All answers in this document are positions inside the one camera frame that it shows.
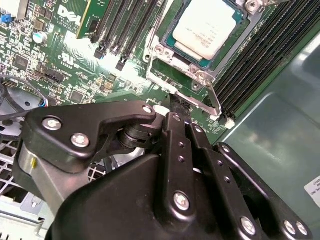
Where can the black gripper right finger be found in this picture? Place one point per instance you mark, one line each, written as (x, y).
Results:
(225, 175)

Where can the silver topped CPU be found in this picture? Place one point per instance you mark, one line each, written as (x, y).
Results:
(207, 27)

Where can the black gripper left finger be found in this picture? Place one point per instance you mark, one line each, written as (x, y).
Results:
(75, 125)

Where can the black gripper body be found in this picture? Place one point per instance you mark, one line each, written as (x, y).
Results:
(112, 205)

